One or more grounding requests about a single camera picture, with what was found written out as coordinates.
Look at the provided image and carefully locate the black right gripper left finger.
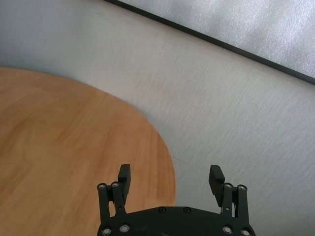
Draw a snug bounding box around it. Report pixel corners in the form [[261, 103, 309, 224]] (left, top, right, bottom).
[[97, 164, 132, 219]]

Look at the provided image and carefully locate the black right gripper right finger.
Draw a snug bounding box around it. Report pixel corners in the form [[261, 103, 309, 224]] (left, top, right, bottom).
[[208, 165, 249, 219]]

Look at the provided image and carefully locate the black wall strip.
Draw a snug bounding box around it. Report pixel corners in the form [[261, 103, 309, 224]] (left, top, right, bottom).
[[102, 0, 315, 86]]

